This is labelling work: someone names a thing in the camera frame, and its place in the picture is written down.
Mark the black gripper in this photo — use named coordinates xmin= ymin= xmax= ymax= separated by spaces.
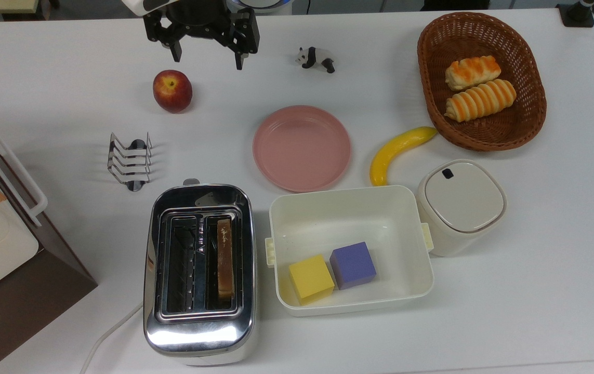
xmin=143 ymin=0 xmax=261 ymax=71

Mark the yellow cube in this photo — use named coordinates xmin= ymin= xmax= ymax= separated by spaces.
xmin=288 ymin=254 xmax=335 ymax=305

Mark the yellow banana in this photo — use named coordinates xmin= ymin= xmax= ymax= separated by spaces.
xmin=369 ymin=126 xmax=438 ymax=186

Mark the toast bread slice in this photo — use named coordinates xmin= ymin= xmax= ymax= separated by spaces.
xmin=217 ymin=218 xmax=235 ymax=299

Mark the metal toast rack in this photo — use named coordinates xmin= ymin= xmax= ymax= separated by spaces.
xmin=107 ymin=132 xmax=152 ymax=192

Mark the pink plate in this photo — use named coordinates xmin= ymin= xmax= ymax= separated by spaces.
xmin=253 ymin=105 xmax=352 ymax=193

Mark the white toaster cable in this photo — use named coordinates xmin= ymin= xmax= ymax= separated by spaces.
xmin=79 ymin=303 xmax=144 ymax=374

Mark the white lidded canister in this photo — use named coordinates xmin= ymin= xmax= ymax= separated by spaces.
xmin=415 ymin=159 xmax=508 ymax=258

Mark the short glazed bread roll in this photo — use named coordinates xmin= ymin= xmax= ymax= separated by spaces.
xmin=445 ymin=55 xmax=502 ymax=92

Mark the panda toy figure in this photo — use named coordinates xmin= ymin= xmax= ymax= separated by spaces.
xmin=295 ymin=46 xmax=336 ymax=74

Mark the long striped bread roll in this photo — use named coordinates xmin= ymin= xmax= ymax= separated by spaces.
xmin=444 ymin=78 xmax=517 ymax=123

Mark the silver toaster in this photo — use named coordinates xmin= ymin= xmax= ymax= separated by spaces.
xmin=143 ymin=178 xmax=257 ymax=367

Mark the purple cube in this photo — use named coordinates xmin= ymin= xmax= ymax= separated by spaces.
xmin=329 ymin=241 xmax=377 ymax=290

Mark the red apple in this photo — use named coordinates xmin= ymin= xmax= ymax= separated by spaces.
xmin=152 ymin=70 xmax=193 ymax=114

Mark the brown wicker basket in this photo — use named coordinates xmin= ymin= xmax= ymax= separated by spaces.
xmin=417 ymin=12 xmax=547 ymax=152

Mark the white plastic container box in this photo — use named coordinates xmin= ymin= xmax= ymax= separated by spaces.
xmin=265 ymin=185 xmax=435 ymax=317

